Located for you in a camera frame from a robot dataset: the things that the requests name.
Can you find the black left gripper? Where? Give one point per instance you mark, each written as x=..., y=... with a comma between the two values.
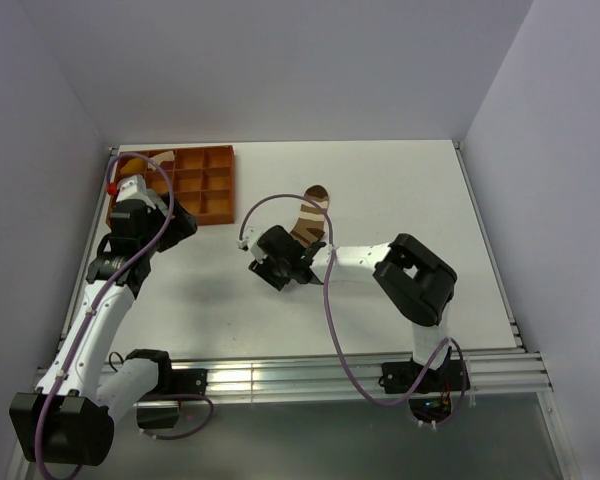
x=181, y=226

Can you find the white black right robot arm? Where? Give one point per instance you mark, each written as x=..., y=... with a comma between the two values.
x=418, y=282

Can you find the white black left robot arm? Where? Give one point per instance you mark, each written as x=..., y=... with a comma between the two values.
x=70, y=416

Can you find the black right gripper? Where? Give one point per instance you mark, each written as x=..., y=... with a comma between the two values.
x=261, y=269

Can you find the orange wooden compartment tray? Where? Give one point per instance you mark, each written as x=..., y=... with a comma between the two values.
x=202, y=178

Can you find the brown striped sock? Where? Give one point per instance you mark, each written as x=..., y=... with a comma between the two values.
x=310, y=225

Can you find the aluminium table edge rail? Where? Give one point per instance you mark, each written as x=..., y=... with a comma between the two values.
x=512, y=321

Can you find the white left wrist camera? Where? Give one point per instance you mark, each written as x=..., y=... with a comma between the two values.
x=133, y=188

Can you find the aluminium front frame rail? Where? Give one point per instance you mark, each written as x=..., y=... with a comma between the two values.
x=322, y=378

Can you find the yellow rolled sock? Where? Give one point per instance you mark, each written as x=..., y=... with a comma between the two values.
x=134, y=166

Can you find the white maroon rolled sock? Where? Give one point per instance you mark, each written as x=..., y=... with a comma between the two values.
x=164, y=157

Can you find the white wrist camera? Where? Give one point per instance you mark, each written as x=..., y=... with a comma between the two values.
x=133, y=188
x=247, y=239

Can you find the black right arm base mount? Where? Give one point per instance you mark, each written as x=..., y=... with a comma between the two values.
x=433, y=401

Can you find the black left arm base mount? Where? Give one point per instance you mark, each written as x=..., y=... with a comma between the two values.
x=160, y=411

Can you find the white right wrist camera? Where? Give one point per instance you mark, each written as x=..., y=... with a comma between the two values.
x=247, y=239

